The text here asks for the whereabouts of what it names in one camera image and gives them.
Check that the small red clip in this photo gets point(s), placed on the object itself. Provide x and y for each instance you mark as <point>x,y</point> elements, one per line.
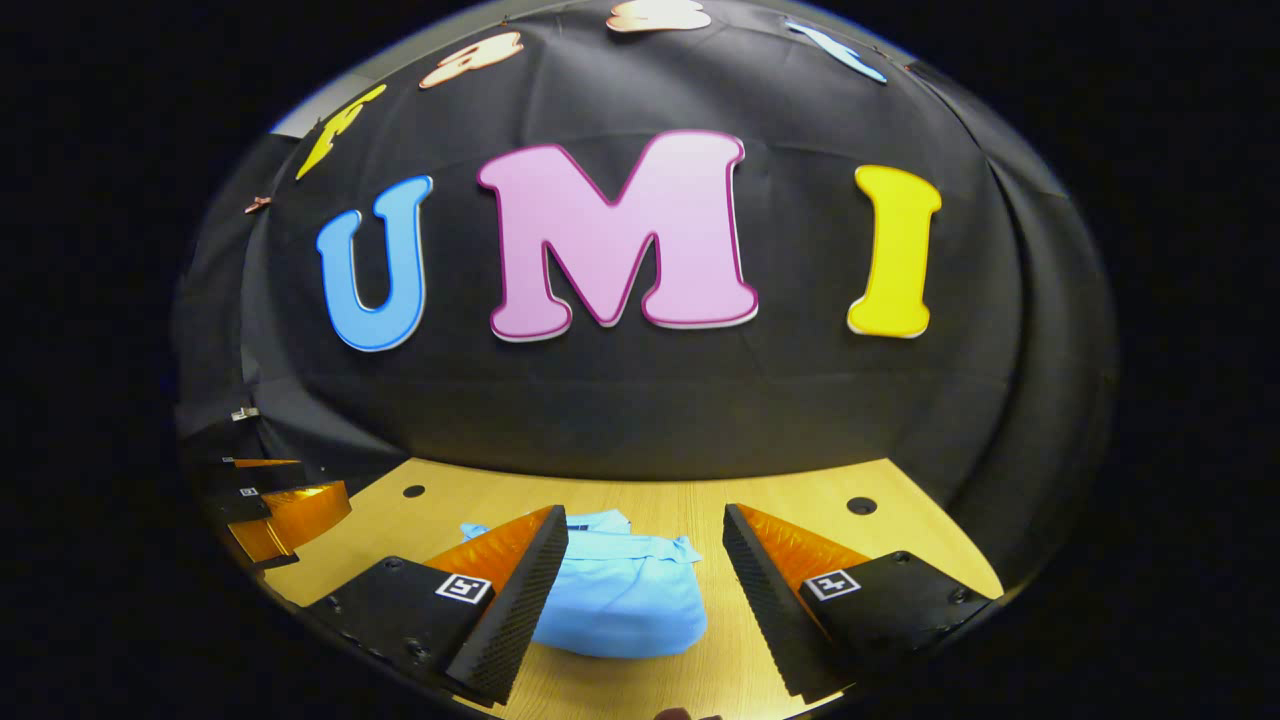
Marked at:
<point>257,205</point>

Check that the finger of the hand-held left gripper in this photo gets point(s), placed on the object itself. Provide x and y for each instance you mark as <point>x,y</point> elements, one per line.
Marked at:
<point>290,520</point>
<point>250,473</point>

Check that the small silver clip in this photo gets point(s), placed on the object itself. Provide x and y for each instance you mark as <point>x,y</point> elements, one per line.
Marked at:
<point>245,413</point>

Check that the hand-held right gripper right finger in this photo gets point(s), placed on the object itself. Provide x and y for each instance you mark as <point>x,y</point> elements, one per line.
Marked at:
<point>770,610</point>

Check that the light blue T-shirt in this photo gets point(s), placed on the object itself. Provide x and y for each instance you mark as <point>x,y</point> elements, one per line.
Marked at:
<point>620,600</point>

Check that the black backdrop cloth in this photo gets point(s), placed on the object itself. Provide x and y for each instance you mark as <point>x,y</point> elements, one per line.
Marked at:
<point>650,390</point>

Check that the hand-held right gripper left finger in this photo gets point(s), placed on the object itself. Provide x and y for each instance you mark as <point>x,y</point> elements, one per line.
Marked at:
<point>520,610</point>

